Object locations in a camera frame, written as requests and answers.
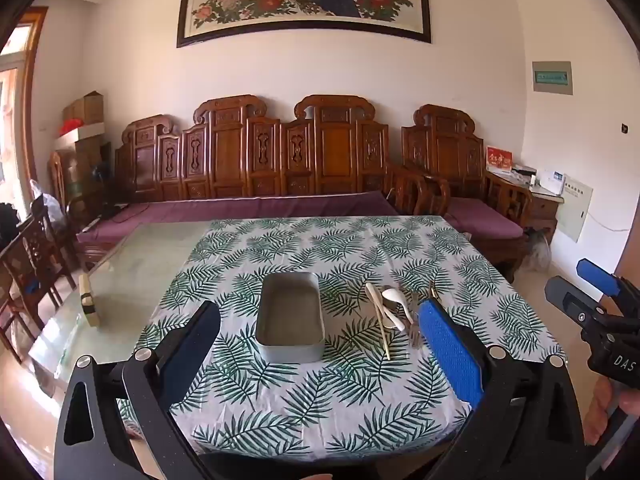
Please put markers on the long purple sofa cushion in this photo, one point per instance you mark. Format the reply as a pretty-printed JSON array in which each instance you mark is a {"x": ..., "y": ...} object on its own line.
[{"x": 200, "y": 210}]

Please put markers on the clear plastic bag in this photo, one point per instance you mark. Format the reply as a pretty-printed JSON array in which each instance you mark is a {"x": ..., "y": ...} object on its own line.
[{"x": 539, "y": 252}]

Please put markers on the green leaf print tablecloth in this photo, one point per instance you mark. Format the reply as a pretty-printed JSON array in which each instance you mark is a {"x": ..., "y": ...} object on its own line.
[{"x": 350, "y": 400}]

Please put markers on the carved wooden armchair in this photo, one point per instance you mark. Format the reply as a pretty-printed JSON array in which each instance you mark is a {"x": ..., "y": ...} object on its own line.
[{"x": 445, "y": 145}]

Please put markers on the white tabletop device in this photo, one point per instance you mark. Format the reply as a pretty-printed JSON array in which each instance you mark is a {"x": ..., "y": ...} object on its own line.
[{"x": 552, "y": 182}]

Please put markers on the red gift box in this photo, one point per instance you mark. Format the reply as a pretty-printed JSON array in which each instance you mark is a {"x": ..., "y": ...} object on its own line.
[{"x": 499, "y": 160}]

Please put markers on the wooden dining chair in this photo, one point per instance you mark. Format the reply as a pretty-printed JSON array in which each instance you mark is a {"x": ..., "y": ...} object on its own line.
[
  {"x": 45, "y": 255},
  {"x": 15, "y": 300}
]

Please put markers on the purple armchair cushion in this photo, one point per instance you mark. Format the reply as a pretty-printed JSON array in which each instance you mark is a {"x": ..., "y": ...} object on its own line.
[{"x": 480, "y": 215}]

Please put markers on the black bag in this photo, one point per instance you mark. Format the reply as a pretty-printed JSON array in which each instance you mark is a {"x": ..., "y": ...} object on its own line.
[{"x": 7, "y": 220}]

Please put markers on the beige chopstick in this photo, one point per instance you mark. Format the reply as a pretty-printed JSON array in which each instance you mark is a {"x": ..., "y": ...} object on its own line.
[
  {"x": 380, "y": 327},
  {"x": 375, "y": 296}
]

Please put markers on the person's right hand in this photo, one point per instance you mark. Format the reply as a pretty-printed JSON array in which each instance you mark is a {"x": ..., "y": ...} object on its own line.
[{"x": 600, "y": 410}]

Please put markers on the silver metal fork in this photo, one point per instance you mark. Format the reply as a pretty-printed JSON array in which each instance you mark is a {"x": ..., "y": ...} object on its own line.
[{"x": 415, "y": 330}]

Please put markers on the carved wooden sofa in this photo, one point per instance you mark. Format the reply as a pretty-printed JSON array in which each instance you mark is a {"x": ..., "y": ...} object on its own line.
[{"x": 330, "y": 150}]

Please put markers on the grey metal tray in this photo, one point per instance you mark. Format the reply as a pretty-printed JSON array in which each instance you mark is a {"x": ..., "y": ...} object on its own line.
[{"x": 290, "y": 310}]

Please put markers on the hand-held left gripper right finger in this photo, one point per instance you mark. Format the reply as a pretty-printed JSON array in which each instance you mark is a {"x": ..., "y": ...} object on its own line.
[{"x": 450, "y": 355}]

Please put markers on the gold metal utensil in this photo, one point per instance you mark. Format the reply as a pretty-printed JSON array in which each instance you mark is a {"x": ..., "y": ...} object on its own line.
[{"x": 433, "y": 292}]

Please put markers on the beige rectangular box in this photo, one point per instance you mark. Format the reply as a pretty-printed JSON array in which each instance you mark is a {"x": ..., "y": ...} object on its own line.
[{"x": 89, "y": 300}]

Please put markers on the green and white wall panel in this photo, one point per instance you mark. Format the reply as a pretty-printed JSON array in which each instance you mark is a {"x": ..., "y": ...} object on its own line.
[{"x": 551, "y": 77}]

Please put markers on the brown cardboard box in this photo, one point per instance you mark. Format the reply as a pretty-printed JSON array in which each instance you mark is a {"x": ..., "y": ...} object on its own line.
[{"x": 85, "y": 107}]

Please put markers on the white wall cabinet door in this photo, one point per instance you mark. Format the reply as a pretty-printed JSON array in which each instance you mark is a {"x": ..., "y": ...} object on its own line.
[{"x": 574, "y": 210}]

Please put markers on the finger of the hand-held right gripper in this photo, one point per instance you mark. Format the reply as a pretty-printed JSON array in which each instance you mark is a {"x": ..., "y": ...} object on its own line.
[
  {"x": 597, "y": 275},
  {"x": 570, "y": 295}
]

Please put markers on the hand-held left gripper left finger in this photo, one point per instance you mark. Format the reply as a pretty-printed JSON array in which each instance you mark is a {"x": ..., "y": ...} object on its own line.
[{"x": 192, "y": 355}]

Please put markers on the white plastic bag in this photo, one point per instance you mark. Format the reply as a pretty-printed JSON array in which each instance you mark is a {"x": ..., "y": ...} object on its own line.
[{"x": 47, "y": 202}]

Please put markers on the wooden side table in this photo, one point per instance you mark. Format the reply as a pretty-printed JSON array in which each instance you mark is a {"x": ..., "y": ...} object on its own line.
[{"x": 542, "y": 210}]

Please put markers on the wooden door frame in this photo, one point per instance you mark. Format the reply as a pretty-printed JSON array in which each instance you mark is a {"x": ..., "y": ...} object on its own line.
[{"x": 36, "y": 85}]

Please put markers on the white ceramic spoon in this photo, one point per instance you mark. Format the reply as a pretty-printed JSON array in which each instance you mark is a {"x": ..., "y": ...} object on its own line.
[
  {"x": 391, "y": 296},
  {"x": 395, "y": 319}
]

